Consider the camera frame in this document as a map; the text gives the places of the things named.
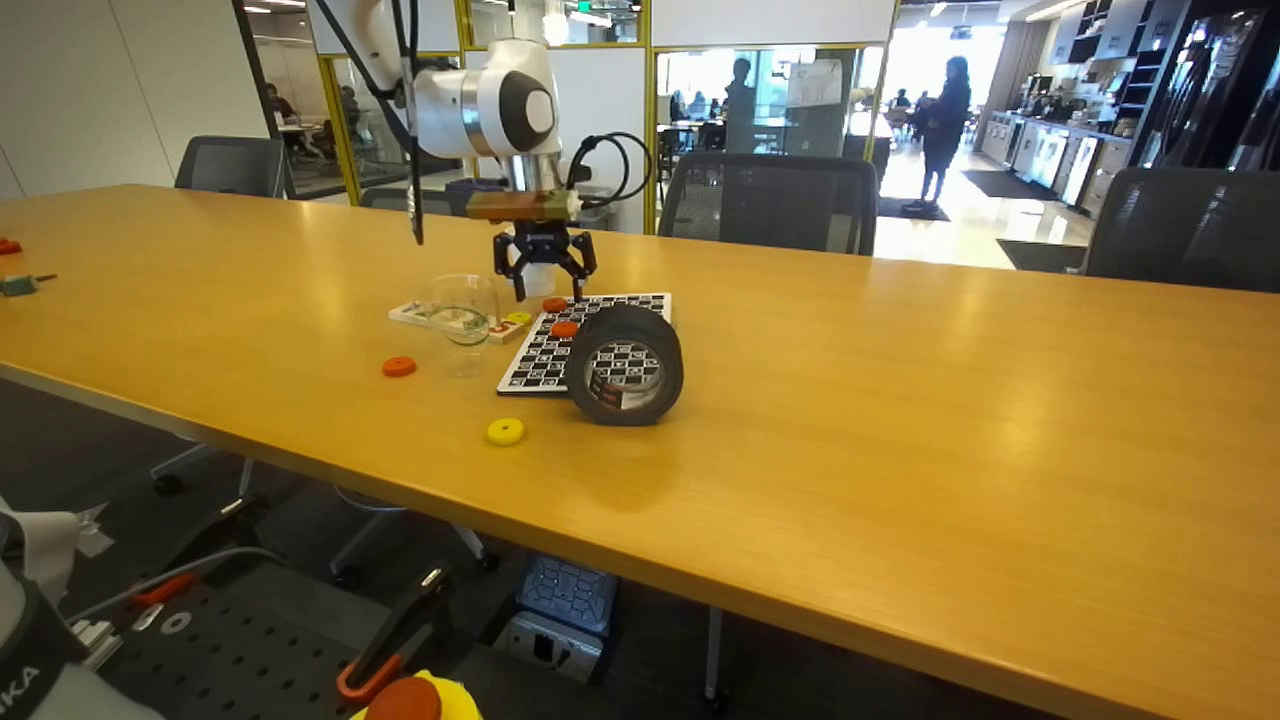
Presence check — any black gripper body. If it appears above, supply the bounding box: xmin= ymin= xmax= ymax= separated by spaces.
xmin=490 ymin=223 xmax=594 ymax=281

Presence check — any yellow disc table edge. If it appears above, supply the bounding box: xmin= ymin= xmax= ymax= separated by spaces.
xmin=483 ymin=415 xmax=526 ymax=447

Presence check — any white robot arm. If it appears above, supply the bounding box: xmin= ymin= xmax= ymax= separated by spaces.
xmin=315 ymin=0 xmax=594 ymax=295

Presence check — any white foam cup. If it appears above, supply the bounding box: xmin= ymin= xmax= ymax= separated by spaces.
xmin=525 ymin=264 xmax=562 ymax=300

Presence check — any transparent plastic cup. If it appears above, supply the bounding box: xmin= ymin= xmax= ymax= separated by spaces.
xmin=427 ymin=272 xmax=509 ymax=349

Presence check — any wooden number puzzle board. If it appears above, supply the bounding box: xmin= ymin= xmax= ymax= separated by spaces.
xmin=387 ymin=300 xmax=533 ymax=349

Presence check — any black white calibration board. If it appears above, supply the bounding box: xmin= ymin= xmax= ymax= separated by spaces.
xmin=494 ymin=292 xmax=671 ymax=395

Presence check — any black tape roll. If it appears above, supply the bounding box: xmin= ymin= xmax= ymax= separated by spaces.
xmin=562 ymin=303 xmax=685 ymax=423

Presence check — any orange disc front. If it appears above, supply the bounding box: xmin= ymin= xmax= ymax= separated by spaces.
xmin=381 ymin=357 xmax=415 ymax=379

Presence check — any office chair right side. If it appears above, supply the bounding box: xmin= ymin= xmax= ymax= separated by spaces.
xmin=174 ymin=136 xmax=289 ymax=196

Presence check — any person standing in background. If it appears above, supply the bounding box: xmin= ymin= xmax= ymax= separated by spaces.
xmin=914 ymin=57 xmax=971 ymax=203

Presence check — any yellow emergency stop button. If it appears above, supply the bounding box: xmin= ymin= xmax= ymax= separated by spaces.
xmin=352 ymin=672 xmax=483 ymax=720

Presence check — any grey chair far right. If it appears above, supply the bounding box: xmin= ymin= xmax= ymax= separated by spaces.
xmin=1082 ymin=169 xmax=1280 ymax=292

